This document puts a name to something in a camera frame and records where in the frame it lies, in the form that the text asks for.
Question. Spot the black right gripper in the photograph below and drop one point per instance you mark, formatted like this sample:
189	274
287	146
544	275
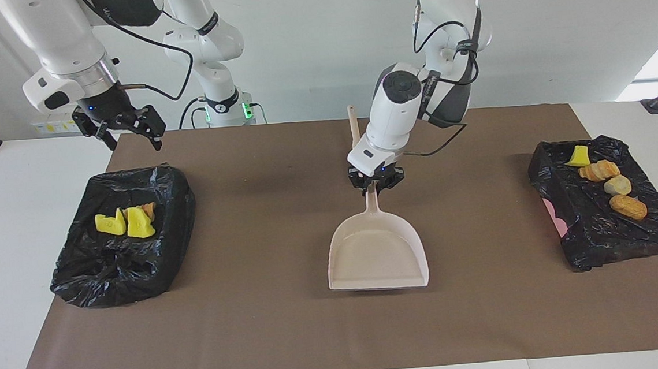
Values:
106	104

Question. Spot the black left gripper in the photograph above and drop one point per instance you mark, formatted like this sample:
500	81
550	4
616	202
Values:
376	175

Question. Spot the beige plastic dustpan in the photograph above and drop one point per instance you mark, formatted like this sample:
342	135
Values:
377	256

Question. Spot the sliced toy bread loaf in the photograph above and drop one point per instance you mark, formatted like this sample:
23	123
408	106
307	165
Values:
148	208

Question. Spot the yellow sponge with green side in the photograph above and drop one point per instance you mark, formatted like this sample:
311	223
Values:
110	223

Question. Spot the notched yellow sponge piece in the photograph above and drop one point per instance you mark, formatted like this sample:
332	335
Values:
139	224

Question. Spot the small yellow sponge piece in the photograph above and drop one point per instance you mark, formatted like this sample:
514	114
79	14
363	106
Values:
578	156

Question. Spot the golden potato chip piece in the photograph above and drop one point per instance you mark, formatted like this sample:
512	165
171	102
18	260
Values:
598	171

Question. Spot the pale greenish cracker piece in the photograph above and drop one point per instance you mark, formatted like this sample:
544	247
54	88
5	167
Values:
617	186

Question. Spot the brown bread roll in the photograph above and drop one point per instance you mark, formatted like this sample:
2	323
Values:
628	207

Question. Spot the black bag lined pink bin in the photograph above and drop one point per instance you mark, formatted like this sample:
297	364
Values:
610	234

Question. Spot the brown paper table mat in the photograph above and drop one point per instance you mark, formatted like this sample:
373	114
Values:
339	334

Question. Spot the white wall socket strip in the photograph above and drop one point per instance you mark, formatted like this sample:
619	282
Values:
47	128

